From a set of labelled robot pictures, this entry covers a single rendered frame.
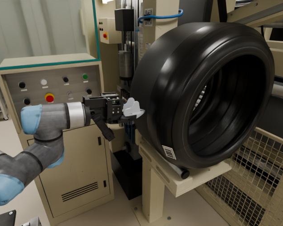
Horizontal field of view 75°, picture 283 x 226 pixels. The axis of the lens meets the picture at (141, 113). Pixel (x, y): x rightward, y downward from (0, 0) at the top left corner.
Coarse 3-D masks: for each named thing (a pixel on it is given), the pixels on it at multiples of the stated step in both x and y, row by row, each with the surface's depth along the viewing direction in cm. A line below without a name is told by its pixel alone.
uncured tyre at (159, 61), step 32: (192, 32) 60; (224, 32) 56; (256, 32) 62; (160, 64) 60; (192, 64) 53; (224, 64) 56; (256, 64) 80; (160, 96) 57; (192, 96) 55; (224, 96) 102; (256, 96) 87; (160, 128) 60; (192, 128) 104; (224, 128) 97; (192, 160) 69
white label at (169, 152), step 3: (165, 147) 62; (168, 147) 62; (165, 150) 64; (168, 150) 62; (171, 150) 61; (165, 153) 65; (168, 153) 64; (171, 153) 63; (168, 156) 66; (171, 156) 64; (174, 156) 63
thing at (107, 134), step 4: (100, 116) 55; (96, 120) 55; (100, 120) 56; (96, 124) 56; (100, 124) 56; (104, 124) 57; (100, 128) 57; (104, 128) 58; (108, 128) 59; (104, 132) 58; (108, 132) 59; (112, 132) 61; (104, 136) 61; (108, 136) 60; (112, 136) 61; (108, 140) 61
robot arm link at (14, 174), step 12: (0, 156) 43; (24, 156) 45; (0, 168) 41; (12, 168) 42; (24, 168) 43; (36, 168) 46; (0, 180) 39; (12, 180) 40; (24, 180) 43; (0, 192) 38; (12, 192) 40; (0, 204) 39
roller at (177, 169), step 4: (164, 160) 88; (168, 164) 86; (172, 164) 83; (172, 168) 83; (176, 168) 81; (180, 168) 80; (176, 172) 81; (180, 172) 79; (184, 172) 78; (188, 172) 79; (180, 176) 79; (184, 176) 78; (188, 176) 80
